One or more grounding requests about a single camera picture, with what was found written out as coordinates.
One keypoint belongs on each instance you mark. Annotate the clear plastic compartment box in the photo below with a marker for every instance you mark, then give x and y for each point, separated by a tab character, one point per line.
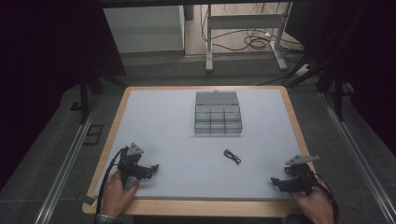
218	115

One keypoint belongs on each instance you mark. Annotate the white cabinet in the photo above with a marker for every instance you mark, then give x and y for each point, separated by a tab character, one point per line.
143	29

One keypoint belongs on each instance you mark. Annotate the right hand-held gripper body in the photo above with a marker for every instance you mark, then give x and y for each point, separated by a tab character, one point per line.
299	178

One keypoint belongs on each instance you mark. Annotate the person's left hand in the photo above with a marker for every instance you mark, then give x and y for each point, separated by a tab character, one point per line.
115	196

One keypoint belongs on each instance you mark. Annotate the white desk frame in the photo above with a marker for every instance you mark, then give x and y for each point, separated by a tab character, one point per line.
246	21

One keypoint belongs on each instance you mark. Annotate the white table mat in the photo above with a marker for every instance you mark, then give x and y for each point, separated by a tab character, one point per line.
193	165

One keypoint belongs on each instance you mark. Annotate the metal floor rail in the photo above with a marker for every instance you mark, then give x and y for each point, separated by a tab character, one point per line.
67	161
358	152

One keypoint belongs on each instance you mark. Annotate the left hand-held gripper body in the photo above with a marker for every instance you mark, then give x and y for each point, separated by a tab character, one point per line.
128	161

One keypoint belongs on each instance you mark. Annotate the person's right hand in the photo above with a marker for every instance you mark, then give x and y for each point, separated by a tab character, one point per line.
316	207

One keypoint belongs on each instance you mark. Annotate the wooden table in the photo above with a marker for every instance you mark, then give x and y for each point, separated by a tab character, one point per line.
174	207

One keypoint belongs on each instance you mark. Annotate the metal wristwatch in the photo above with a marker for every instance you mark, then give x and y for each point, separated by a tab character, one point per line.
107	219

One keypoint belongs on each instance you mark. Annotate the black stand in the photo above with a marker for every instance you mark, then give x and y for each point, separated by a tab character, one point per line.
330	81
84	96

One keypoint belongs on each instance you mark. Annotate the dark floor plate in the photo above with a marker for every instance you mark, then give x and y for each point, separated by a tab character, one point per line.
93	134

